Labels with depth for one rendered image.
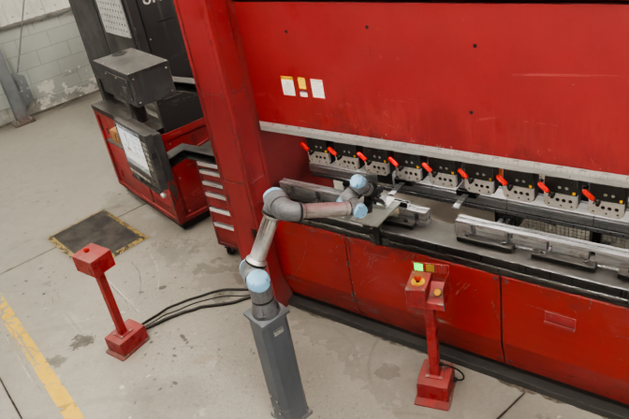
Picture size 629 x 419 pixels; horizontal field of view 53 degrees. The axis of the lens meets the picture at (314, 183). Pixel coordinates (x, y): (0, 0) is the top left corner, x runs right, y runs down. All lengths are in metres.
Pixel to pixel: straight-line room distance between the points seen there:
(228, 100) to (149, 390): 1.91
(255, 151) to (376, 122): 0.91
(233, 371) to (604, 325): 2.22
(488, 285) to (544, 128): 0.94
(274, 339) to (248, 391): 0.77
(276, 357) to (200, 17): 1.89
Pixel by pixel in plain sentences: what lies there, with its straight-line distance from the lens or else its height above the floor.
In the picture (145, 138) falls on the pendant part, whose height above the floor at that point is 1.58.
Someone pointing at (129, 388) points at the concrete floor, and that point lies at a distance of 4.42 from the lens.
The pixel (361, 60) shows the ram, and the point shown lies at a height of 1.84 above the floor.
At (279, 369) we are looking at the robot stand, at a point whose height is 0.45.
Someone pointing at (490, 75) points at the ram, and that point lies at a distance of 3.01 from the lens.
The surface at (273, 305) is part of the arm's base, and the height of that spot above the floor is 0.83.
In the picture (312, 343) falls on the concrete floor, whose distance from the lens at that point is 4.27.
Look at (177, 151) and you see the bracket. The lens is 4.28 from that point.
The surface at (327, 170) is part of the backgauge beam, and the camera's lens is 4.17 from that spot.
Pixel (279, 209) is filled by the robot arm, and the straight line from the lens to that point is 3.08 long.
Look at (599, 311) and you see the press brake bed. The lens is 3.36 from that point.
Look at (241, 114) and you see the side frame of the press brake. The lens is 3.83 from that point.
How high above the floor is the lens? 2.89
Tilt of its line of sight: 29 degrees down
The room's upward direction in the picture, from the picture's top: 10 degrees counter-clockwise
